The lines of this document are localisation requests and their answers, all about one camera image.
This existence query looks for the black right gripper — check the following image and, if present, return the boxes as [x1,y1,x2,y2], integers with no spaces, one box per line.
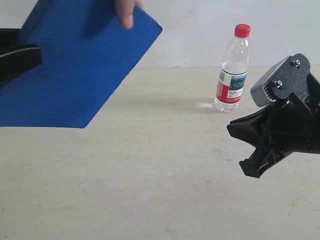
[226,53,320,178]

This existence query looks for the clear plastic water bottle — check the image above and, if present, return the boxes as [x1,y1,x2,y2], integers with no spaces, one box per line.
[214,23,251,113]

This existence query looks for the blue paper notebook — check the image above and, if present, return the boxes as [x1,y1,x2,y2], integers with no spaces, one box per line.
[0,0,163,129]

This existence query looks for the person's bare hand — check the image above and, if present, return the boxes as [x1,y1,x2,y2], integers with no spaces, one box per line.
[114,0,144,29]

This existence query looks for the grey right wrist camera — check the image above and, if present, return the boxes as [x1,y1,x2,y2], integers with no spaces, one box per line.
[250,55,291,107]

